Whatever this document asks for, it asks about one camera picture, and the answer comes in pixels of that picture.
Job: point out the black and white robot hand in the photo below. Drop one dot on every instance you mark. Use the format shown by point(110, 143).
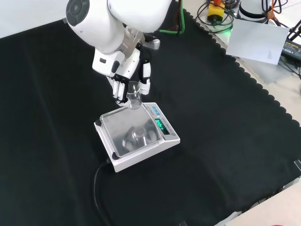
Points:
point(122, 68)

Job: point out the small clear glass beaker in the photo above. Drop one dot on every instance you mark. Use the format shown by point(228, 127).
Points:
point(135, 103)

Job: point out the white electronic balance steel pan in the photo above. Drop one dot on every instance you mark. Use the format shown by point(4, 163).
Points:
point(131, 141)

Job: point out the grey tape strip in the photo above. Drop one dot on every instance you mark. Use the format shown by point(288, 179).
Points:
point(64, 21)

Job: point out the yellow stop button box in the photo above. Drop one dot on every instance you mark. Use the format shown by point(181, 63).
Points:
point(215, 11)

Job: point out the black bench cloth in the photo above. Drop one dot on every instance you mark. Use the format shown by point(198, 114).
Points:
point(211, 141)

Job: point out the pale grey board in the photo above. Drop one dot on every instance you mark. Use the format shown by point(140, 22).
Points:
point(256, 40)

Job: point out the black cloth clip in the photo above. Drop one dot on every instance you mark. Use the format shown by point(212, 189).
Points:
point(298, 165)
point(183, 223)

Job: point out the black power adapter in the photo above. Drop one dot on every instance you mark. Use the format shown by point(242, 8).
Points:
point(292, 48)

